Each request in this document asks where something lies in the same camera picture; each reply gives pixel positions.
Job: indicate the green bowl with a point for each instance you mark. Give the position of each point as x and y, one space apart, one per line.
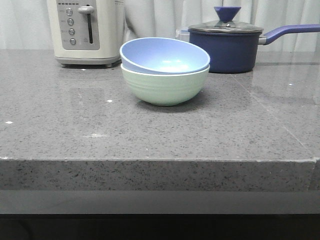
165 89

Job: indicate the blue bowl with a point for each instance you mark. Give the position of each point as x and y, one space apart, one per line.
160 55

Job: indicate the clear plastic container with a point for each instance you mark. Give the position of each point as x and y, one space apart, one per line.
182 34

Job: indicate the dark blue saucepan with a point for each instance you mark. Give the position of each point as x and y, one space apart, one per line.
236 52

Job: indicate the cream white toaster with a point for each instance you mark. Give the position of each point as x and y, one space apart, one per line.
86 32

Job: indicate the glass pot lid blue knob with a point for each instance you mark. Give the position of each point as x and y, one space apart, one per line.
226 23

